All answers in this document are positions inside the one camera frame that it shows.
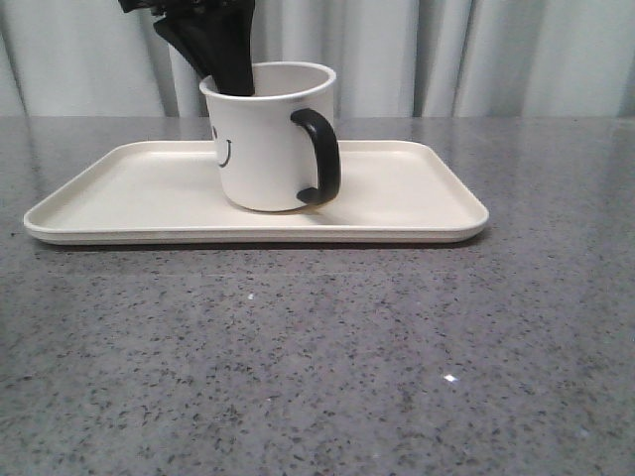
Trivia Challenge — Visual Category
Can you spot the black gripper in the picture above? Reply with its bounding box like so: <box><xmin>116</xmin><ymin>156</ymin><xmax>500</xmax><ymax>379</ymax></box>
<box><xmin>118</xmin><ymin>0</ymin><xmax>255</xmax><ymax>95</ymax></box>

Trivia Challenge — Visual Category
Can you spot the white smiley mug black handle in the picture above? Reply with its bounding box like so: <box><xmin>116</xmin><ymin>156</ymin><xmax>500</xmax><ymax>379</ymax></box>
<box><xmin>199</xmin><ymin>61</ymin><xmax>341</xmax><ymax>212</ymax></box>

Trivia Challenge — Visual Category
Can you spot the cream rectangular plastic tray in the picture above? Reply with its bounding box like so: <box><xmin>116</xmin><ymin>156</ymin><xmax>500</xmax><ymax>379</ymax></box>
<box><xmin>23</xmin><ymin>140</ymin><xmax>489</xmax><ymax>245</ymax></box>

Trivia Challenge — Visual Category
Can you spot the pale grey pleated curtain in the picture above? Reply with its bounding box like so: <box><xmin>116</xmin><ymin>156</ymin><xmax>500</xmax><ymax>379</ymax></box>
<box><xmin>1</xmin><ymin>1</ymin><xmax>634</xmax><ymax>118</ymax></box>

